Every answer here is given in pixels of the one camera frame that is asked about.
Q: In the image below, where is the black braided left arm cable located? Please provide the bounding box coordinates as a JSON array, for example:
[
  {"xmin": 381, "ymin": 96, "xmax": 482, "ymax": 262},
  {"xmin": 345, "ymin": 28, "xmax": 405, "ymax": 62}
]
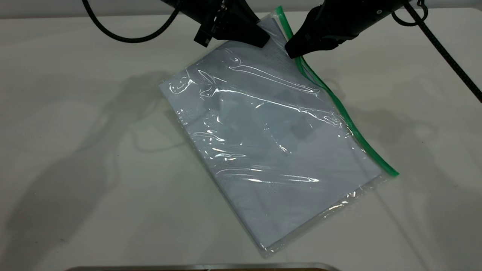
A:
[{"xmin": 82, "ymin": 0, "xmax": 182, "ymax": 43}]

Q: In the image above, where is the grey metal frame edge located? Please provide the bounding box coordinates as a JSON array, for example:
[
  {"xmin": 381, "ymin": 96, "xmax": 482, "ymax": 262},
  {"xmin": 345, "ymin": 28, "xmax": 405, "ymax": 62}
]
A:
[{"xmin": 64, "ymin": 262, "xmax": 341, "ymax": 271}]

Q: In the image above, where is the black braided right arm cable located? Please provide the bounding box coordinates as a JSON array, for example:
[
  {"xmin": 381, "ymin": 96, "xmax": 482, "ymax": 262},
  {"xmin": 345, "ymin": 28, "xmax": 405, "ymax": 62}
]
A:
[{"xmin": 391, "ymin": 0, "xmax": 482, "ymax": 103}]

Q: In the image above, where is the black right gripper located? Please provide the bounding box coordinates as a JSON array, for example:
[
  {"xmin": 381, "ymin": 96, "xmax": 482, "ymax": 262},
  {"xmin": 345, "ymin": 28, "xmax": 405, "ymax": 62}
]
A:
[{"xmin": 285, "ymin": 0, "xmax": 407, "ymax": 59}]

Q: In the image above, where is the clear plastic zip bag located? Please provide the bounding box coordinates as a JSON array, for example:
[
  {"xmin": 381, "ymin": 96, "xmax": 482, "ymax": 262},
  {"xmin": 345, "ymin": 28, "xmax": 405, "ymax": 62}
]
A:
[{"xmin": 158, "ymin": 6, "xmax": 400, "ymax": 259}]

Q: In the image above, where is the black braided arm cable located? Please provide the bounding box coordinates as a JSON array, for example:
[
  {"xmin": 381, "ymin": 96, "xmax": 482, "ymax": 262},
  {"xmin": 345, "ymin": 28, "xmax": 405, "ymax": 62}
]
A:
[
  {"xmin": 82, "ymin": 0, "xmax": 182, "ymax": 43},
  {"xmin": 391, "ymin": 0, "xmax": 482, "ymax": 103}
]

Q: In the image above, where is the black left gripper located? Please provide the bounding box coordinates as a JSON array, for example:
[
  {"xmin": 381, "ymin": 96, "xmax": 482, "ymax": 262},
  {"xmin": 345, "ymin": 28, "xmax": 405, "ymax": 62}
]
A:
[{"xmin": 161, "ymin": 0, "xmax": 271, "ymax": 49}]

